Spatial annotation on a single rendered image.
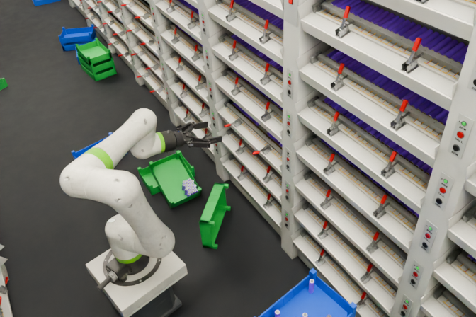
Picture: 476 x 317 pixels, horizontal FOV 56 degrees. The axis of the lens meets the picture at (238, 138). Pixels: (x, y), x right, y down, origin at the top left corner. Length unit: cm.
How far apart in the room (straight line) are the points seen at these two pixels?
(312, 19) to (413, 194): 65
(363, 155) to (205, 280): 114
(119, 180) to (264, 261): 115
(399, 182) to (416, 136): 20
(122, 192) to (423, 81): 94
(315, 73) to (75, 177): 89
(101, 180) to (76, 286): 110
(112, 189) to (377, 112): 86
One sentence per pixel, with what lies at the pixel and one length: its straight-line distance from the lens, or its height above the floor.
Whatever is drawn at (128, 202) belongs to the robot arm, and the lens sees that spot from 150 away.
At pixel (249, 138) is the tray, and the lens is 227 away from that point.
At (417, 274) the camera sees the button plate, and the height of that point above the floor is 66.
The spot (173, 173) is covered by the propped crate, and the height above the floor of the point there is 8.
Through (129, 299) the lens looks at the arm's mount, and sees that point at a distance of 197.
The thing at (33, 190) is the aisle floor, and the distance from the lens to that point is 314.
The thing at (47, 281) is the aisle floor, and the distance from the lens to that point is 261.
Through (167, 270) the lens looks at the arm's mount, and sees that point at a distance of 202.
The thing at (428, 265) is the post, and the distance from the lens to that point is 159.
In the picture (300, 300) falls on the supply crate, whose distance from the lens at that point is 173.
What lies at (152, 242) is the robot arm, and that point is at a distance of 176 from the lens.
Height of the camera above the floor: 195
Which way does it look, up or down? 38 degrees down
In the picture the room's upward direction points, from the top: 4 degrees counter-clockwise
